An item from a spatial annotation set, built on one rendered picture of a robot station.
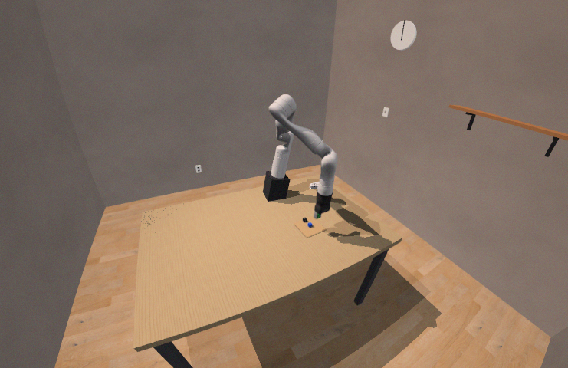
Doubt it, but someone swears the tan square mat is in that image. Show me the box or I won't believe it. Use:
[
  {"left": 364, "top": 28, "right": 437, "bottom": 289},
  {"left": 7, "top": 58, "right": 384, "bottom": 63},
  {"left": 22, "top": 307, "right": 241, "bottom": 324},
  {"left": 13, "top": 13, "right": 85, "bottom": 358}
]
[{"left": 294, "top": 216, "right": 326, "bottom": 238}]

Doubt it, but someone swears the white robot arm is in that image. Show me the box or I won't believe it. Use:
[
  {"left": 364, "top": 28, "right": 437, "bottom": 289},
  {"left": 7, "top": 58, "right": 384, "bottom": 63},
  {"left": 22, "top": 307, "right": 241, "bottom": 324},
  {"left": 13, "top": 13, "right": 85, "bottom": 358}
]
[{"left": 269, "top": 94, "right": 338, "bottom": 186}]

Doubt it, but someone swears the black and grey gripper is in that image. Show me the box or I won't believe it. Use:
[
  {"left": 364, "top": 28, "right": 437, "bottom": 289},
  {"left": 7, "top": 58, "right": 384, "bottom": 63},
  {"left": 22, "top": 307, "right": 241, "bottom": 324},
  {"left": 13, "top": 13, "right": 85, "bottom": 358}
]
[{"left": 310, "top": 182, "right": 333, "bottom": 219}]

